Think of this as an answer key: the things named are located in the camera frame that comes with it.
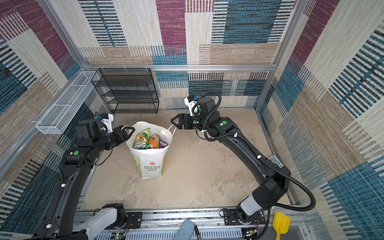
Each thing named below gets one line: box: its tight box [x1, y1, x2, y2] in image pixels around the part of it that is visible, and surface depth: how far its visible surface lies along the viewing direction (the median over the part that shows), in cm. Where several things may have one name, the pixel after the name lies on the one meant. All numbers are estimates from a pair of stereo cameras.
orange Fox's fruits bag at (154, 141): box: [149, 133, 160, 149], surface depth 84 cm
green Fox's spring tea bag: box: [133, 127, 151, 150], surface depth 80 cm
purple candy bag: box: [159, 140, 169, 149], surface depth 85 cm
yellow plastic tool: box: [272, 211, 291, 240], surface depth 73 cm
